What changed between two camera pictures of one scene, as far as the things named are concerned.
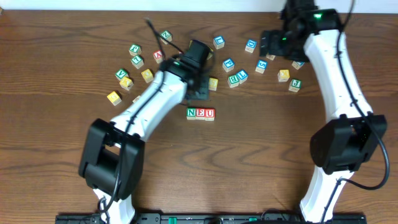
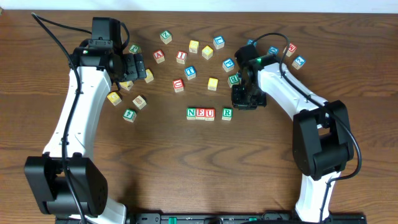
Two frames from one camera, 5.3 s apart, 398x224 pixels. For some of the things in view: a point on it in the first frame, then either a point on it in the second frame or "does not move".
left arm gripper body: x=196 y=89 to x=137 y=66
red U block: x=209 y=114 does not move
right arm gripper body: x=265 y=43 to x=249 y=100
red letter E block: x=200 y=113 does not move
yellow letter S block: x=212 y=84 does not move
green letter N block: x=191 y=113 does not move
